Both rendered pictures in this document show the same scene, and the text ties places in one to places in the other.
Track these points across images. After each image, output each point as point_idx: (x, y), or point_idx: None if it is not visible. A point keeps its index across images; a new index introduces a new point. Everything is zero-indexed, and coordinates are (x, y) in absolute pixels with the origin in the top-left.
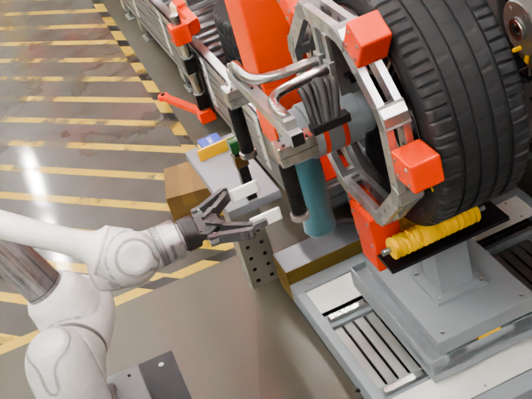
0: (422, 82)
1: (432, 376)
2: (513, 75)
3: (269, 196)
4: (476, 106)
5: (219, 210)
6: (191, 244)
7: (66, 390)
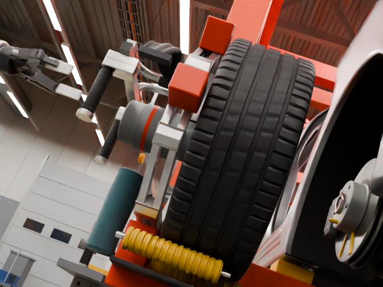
0: (232, 47)
1: None
2: (305, 86)
3: (93, 272)
4: (261, 80)
5: (42, 80)
6: (2, 53)
7: None
